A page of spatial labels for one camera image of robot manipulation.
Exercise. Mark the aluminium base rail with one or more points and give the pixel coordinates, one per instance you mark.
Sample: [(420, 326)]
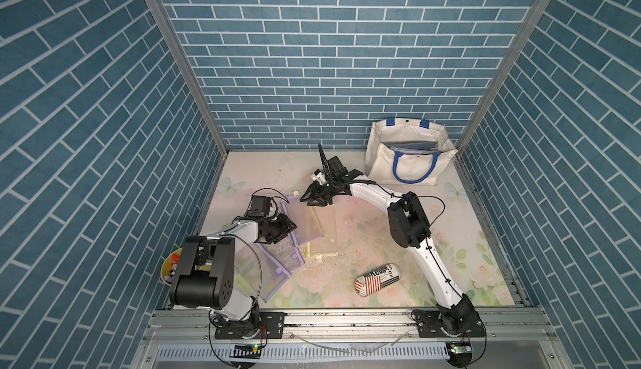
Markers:
[(502, 337)]

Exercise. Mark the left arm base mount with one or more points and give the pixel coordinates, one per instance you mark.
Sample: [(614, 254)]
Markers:
[(250, 325)]

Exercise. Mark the purple mesh pouch bottom left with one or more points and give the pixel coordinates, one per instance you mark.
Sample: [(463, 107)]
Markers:
[(258, 272)]

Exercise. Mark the crushed striped drink can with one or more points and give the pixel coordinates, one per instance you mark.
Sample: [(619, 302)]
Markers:
[(377, 279)]

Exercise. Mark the white canvas tote bag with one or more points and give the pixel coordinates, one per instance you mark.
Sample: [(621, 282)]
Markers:
[(408, 151)]

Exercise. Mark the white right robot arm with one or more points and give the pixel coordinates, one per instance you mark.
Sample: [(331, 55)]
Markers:
[(410, 229)]

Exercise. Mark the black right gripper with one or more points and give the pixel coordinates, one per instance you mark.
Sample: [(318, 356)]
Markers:
[(315, 195)]

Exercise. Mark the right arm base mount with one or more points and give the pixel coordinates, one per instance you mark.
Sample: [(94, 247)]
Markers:
[(435, 324)]

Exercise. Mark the cream yellow pouch bottom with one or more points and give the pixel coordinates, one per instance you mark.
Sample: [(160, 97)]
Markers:
[(324, 228)]

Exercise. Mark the yellow bowl with items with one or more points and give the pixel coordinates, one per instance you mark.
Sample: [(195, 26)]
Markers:
[(169, 267)]

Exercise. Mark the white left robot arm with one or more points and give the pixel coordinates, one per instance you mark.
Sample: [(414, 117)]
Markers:
[(205, 272)]

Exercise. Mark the purple mesh pouch lower left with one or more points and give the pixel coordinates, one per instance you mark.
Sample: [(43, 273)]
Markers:
[(284, 254)]

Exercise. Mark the purple mesh pouch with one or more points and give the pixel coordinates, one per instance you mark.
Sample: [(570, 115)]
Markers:
[(308, 227), (284, 254), (258, 272)]

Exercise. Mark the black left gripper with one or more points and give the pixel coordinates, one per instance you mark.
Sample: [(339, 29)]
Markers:
[(285, 227)]

